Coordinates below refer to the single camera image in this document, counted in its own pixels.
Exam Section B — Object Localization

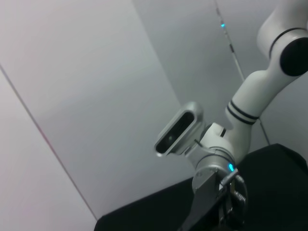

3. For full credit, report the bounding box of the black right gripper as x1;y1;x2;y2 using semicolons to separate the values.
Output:
184;172;249;231

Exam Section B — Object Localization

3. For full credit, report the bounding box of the black tablecloth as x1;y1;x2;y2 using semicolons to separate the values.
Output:
93;143;308;231

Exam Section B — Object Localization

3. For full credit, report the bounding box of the right gripper cable with plug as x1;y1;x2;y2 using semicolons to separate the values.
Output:
219;168;249;203

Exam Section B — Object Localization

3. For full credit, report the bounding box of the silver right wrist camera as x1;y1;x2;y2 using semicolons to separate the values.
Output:
154;101;205;158

